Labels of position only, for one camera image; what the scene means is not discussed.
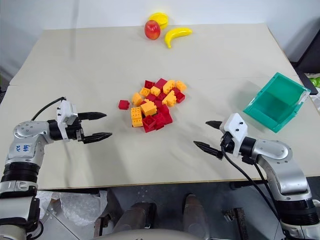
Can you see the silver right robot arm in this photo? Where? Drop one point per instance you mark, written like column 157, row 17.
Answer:
column 282, row 162

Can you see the yellow toy banana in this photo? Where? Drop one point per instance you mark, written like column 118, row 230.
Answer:
column 176, row 33

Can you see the metal bracket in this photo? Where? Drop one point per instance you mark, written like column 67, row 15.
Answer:
column 238, row 221

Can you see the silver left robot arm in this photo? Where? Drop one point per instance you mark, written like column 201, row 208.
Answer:
column 23, row 150

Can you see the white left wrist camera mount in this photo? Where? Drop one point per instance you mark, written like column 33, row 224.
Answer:
column 66, row 111

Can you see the yellow toy lemon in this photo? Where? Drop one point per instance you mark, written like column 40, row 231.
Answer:
column 160, row 18

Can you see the flat orange building block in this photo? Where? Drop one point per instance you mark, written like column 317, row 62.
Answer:
column 136, row 117

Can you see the red toy apple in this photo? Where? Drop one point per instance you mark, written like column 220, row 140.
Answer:
column 152, row 30

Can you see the curved orange building block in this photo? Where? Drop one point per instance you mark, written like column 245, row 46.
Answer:
column 136, row 98
column 168, row 86

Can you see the dark rounded shape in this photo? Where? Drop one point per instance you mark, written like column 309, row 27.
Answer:
column 195, row 215
column 136, row 216

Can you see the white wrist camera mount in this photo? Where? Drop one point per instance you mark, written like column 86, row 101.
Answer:
column 235, row 126
column 66, row 111

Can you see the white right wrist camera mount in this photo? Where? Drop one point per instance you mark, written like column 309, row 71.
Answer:
column 235, row 126

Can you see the clear plastic bag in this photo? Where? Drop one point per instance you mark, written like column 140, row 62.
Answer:
column 72, row 207

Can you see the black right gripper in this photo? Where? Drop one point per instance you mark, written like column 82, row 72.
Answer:
column 227, row 142

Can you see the teal plastic bin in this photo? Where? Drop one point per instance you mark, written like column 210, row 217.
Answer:
column 273, row 105

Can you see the single red brick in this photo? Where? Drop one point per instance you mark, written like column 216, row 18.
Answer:
column 123, row 105

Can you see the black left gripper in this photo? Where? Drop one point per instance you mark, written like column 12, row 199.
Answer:
column 73, row 132

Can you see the green object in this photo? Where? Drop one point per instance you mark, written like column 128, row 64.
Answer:
column 315, row 82

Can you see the red plastic toy brick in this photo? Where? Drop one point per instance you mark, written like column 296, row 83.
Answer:
column 149, row 124
column 163, row 120

